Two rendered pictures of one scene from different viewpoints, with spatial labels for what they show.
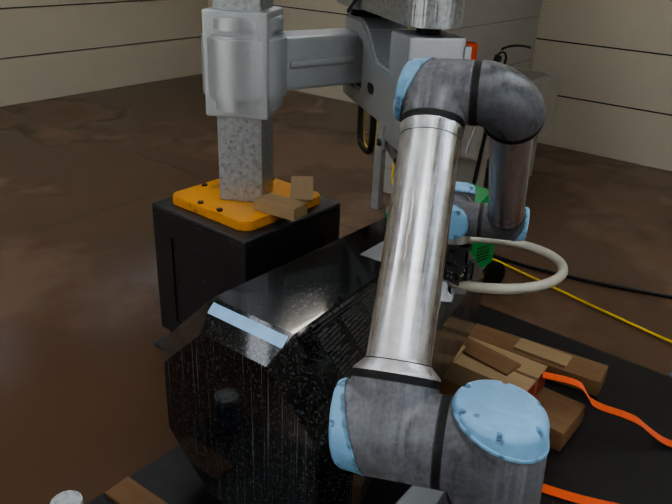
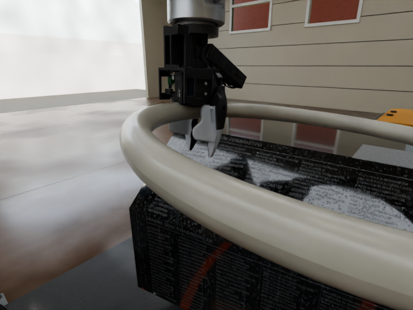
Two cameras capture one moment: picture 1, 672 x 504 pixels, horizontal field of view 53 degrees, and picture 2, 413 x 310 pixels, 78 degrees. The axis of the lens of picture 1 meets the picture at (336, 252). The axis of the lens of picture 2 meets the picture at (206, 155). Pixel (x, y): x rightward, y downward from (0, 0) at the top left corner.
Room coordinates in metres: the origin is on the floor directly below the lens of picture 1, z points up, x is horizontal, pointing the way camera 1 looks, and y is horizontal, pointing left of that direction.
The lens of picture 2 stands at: (1.79, -0.78, 1.01)
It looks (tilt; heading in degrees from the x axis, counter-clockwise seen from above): 19 degrees down; 93
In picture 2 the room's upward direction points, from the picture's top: straight up
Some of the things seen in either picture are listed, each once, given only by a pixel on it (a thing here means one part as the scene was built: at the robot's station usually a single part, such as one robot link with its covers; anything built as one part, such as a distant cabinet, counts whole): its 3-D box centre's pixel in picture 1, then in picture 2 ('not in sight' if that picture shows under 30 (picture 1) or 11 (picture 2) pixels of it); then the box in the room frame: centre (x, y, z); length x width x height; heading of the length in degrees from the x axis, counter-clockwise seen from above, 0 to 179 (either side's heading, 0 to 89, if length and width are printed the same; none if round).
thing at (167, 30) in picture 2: (454, 260); (192, 67); (1.74, -0.34, 1.00); 0.09 x 0.08 x 0.12; 46
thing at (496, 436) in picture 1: (491, 447); not in sight; (0.84, -0.26, 1.11); 0.17 x 0.15 x 0.18; 75
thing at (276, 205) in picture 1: (280, 206); not in sight; (2.60, 0.24, 0.81); 0.20 x 0.10 x 0.05; 60
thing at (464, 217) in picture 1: (456, 217); not in sight; (1.63, -0.31, 1.18); 0.12 x 0.12 x 0.09; 75
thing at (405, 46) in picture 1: (414, 90); not in sight; (2.63, -0.28, 1.30); 0.36 x 0.22 x 0.45; 16
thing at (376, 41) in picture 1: (391, 78); not in sight; (2.93, -0.21, 1.28); 0.74 x 0.23 x 0.49; 16
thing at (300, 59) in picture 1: (286, 60); not in sight; (2.92, 0.24, 1.34); 0.74 x 0.34 x 0.25; 126
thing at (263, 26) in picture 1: (244, 61); not in sight; (2.80, 0.40, 1.36); 0.35 x 0.35 x 0.41
